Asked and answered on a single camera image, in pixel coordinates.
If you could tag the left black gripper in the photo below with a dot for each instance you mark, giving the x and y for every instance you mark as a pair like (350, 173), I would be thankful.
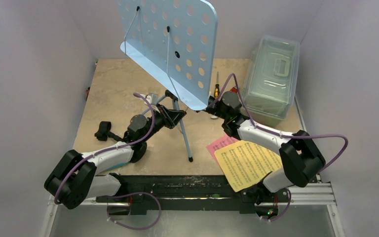
(170, 118)

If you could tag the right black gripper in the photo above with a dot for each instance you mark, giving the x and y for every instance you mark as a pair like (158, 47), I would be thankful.
(213, 101)

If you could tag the light blue music stand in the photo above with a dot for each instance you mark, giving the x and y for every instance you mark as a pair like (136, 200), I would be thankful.
(174, 42)

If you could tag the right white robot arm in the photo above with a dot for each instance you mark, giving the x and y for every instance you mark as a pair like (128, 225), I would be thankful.
(301, 159)

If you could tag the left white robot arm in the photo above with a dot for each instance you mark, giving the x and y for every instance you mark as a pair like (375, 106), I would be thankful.
(77, 176)

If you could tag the yellow black screwdriver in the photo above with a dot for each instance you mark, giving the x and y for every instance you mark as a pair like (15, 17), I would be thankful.
(217, 86)

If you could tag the pink sheet music page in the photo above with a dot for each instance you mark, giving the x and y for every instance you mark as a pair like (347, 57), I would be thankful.
(220, 143)

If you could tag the clear plastic storage box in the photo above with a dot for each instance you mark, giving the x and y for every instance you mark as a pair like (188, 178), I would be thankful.
(270, 84)

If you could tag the yellow sheet music page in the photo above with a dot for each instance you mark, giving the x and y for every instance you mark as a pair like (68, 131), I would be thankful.
(244, 164)

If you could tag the teal microphone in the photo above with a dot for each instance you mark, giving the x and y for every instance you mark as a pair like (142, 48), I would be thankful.
(119, 165)

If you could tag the black microphone desk stand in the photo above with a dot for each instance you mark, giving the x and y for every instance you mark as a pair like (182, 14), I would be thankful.
(104, 132)

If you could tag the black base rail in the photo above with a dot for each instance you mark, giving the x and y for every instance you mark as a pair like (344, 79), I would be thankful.
(192, 193)

